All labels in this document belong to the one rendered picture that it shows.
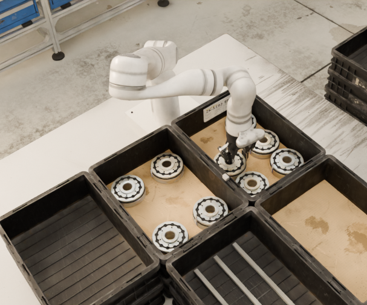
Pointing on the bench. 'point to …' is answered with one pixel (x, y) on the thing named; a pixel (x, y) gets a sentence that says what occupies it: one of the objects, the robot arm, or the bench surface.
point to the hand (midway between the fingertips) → (237, 158)
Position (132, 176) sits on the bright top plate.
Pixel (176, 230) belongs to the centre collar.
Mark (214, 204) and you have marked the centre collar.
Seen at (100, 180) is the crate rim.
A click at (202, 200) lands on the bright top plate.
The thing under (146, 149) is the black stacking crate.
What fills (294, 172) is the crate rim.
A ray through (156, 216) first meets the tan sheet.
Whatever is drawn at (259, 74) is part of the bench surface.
